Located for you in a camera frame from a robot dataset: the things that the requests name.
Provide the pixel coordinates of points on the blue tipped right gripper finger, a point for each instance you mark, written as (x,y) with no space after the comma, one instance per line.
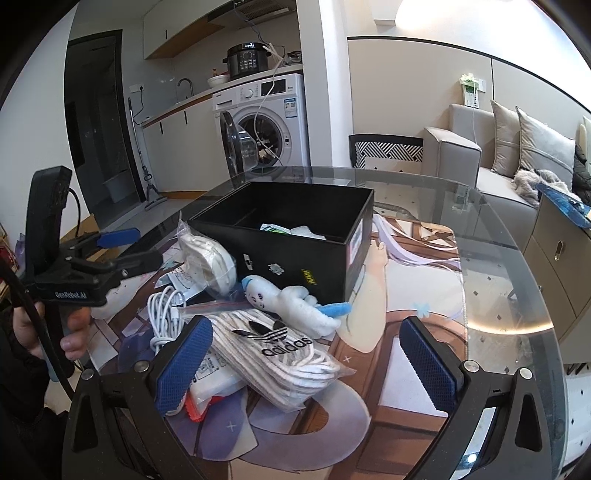
(118,238)

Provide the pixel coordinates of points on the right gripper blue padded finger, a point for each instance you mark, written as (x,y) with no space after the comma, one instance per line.
(178,361)
(435,363)

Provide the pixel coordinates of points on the beige cushion left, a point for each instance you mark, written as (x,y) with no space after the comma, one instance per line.
(506,141)

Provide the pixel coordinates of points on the beige sofa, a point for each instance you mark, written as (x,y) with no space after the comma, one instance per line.
(464,153)

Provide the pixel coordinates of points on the chrome kitchen faucet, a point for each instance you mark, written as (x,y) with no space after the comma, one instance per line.
(184,89)

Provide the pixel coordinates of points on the white washing machine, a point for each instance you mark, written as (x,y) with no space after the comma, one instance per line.
(262,124)

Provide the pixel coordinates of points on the black pressure cooker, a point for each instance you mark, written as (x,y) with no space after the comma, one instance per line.
(246,59)

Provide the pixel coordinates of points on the black patterned chair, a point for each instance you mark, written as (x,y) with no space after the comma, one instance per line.
(363,147)

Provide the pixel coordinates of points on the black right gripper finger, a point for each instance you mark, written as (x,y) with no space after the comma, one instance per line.
(132,265)

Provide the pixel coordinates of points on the range hood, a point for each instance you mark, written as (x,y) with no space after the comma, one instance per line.
(240,13)

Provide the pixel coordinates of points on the beige side cabinet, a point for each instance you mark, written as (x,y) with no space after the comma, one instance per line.
(558,255)

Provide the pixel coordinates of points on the grey beige cushion right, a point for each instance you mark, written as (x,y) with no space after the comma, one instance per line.
(543,148)

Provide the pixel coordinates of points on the white bowl on counter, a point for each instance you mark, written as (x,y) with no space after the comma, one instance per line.
(218,80)

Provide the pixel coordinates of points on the white tissue pack red edges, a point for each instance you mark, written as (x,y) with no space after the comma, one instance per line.
(213,381)

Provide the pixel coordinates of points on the white blue plush toy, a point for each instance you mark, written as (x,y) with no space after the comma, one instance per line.
(298,309)

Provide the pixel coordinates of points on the upper kitchen cabinet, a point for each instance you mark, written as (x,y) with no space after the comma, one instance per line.
(172,26)

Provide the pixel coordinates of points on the grey fluffy cloth on sofa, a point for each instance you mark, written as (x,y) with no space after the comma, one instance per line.
(526,183)

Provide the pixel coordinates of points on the white item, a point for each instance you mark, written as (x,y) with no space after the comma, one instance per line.
(206,261)

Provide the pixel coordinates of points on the white wall remote holder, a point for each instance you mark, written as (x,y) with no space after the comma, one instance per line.
(471,88)

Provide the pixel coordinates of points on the black storage box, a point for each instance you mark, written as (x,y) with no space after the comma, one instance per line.
(295,234)

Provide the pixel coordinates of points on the kitchen counter cabinets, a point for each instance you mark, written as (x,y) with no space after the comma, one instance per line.
(185,151)

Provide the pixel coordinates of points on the person's left hand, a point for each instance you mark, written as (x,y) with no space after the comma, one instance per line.
(73,345)

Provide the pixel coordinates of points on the cardboard box on floor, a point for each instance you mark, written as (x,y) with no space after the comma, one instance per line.
(87,225)

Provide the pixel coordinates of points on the adidas socks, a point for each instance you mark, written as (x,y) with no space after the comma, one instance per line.
(284,366)

